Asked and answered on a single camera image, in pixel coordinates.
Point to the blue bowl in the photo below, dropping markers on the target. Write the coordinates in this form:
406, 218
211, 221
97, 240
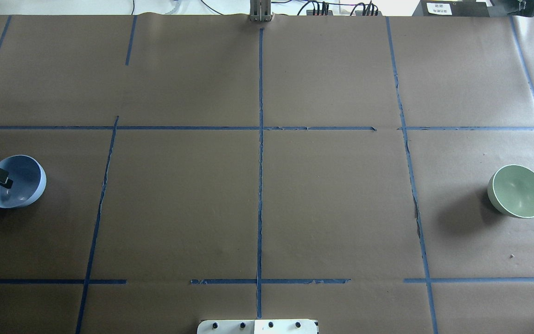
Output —
28, 178

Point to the green bowl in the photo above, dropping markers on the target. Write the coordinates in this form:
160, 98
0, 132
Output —
511, 191

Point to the white pole with base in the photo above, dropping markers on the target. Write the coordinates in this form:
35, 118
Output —
258, 326

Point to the black box with labels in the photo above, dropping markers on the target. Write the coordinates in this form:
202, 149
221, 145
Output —
452, 8

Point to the aluminium frame post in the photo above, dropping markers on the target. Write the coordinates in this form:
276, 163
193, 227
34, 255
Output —
260, 10

